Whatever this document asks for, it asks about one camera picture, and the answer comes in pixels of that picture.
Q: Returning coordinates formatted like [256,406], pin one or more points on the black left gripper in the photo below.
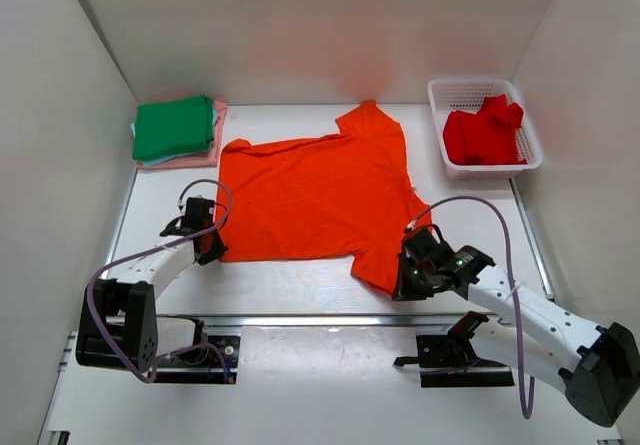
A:
[216,253]

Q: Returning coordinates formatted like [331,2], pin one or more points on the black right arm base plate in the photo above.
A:
[443,361]

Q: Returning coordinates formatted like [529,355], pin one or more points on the green folded t shirt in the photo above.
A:
[172,127]

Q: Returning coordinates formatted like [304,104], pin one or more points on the aluminium rail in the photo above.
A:
[333,307]

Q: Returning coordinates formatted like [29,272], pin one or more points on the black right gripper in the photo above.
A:
[404,291]

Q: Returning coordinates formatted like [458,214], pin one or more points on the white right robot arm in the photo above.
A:
[595,367]

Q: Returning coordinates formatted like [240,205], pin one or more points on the orange t shirt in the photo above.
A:
[342,194]

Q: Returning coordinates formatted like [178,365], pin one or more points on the white plastic basket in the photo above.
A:
[467,94]

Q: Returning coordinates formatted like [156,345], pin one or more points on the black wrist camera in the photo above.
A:
[425,245]
[198,215]

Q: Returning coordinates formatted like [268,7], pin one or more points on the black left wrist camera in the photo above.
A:
[198,215]

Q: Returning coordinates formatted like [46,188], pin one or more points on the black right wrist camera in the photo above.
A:
[425,245]

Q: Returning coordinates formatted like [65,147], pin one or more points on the red t shirt in basket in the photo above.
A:
[487,137]

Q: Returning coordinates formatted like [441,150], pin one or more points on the pink folded t shirt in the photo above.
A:
[200,150]

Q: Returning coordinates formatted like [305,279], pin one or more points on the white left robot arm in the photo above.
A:
[119,326]

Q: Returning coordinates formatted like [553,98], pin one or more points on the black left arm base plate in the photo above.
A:
[203,366]

